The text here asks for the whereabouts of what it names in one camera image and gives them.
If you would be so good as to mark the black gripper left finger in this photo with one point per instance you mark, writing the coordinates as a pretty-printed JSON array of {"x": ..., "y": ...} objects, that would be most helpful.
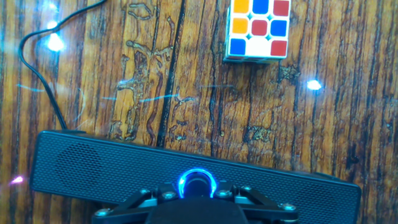
[{"x": 124, "y": 213}]

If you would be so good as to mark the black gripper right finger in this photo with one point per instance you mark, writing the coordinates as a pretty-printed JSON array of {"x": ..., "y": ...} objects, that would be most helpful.
[{"x": 267, "y": 213}]

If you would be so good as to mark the black soundbar speaker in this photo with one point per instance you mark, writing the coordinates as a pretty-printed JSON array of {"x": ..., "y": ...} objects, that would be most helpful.
[{"x": 109, "y": 168}]

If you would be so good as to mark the black speaker volume knob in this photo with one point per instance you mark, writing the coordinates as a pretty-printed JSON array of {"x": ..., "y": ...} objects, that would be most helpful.
[{"x": 197, "y": 183}]

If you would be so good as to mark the white Rubik's cube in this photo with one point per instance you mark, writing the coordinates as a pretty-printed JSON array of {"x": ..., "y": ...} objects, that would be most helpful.
[{"x": 258, "y": 29}]

